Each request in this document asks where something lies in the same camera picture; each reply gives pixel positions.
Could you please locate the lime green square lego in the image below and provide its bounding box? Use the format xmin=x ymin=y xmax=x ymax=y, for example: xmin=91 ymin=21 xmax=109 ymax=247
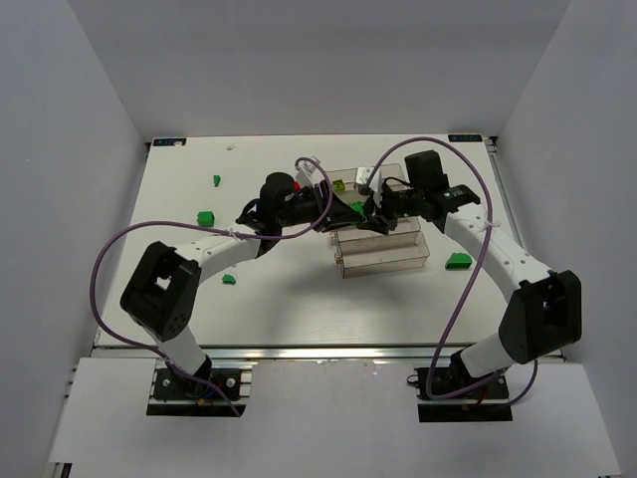
xmin=332 ymin=179 xmax=346 ymax=192

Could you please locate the green tall lego block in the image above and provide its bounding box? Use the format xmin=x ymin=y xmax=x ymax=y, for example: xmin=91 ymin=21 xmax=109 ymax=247
xmin=196 ymin=210 xmax=215 ymax=227

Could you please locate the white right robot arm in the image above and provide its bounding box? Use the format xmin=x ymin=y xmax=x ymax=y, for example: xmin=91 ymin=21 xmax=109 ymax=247
xmin=344 ymin=150 xmax=582 ymax=390

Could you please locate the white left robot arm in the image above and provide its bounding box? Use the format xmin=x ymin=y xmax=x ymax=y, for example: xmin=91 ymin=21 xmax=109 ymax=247
xmin=120 ymin=172 xmax=402 ymax=387

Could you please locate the clear bin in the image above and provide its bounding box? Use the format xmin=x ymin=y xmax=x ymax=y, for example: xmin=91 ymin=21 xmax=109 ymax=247
xmin=327 ymin=163 xmax=407 ymax=203
xmin=332 ymin=232 xmax=430 ymax=279
xmin=329 ymin=218 xmax=421 ymax=251

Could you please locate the clear bin farthest back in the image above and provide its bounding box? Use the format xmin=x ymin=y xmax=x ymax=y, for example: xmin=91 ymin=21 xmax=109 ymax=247
xmin=327 ymin=163 xmax=407 ymax=203

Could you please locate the clear bin nearest front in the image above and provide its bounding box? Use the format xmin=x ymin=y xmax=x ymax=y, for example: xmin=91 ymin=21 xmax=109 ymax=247
xmin=332 ymin=232 xmax=430 ymax=279

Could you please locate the blue label sticker right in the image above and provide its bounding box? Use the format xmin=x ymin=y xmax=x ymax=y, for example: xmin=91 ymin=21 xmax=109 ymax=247
xmin=448 ymin=133 xmax=484 ymax=142

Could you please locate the blue label sticker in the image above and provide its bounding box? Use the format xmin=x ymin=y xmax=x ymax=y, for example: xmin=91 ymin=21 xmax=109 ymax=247
xmin=448 ymin=133 xmax=484 ymax=142
xmin=152 ymin=137 xmax=187 ymax=147

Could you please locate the green lego with slope right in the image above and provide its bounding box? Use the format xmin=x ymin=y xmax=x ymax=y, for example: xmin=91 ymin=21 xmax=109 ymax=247
xmin=445 ymin=253 xmax=473 ymax=270

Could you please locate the small green lego front left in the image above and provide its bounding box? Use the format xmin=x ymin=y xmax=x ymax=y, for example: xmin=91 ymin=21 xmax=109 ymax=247
xmin=222 ymin=274 xmax=237 ymax=285

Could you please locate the blue label sticker left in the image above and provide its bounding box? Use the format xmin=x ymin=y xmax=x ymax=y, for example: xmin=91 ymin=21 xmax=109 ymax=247
xmin=152 ymin=137 xmax=187 ymax=147

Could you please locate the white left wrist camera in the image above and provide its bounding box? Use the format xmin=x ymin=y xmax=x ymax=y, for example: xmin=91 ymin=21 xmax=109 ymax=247
xmin=295 ymin=156 xmax=323 ymax=188

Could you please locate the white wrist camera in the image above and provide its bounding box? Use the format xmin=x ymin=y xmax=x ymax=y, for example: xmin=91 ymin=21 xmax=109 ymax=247
xmin=353 ymin=166 xmax=383 ymax=197
xmin=295 ymin=156 xmax=323 ymax=188

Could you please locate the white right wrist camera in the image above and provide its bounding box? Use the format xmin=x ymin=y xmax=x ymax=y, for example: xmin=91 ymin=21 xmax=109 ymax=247
xmin=353 ymin=166 xmax=383 ymax=197

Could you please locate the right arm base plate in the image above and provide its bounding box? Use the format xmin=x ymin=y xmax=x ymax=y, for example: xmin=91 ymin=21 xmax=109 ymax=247
xmin=406 ymin=367 xmax=513 ymax=423

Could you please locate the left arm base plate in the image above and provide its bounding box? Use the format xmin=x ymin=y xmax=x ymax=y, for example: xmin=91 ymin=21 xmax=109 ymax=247
xmin=146 ymin=366 xmax=252 ymax=417

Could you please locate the aluminium table edge rail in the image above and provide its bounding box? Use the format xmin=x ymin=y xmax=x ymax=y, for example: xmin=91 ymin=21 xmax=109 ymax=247
xmin=90 ymin=346 xmax=463 ymax=360

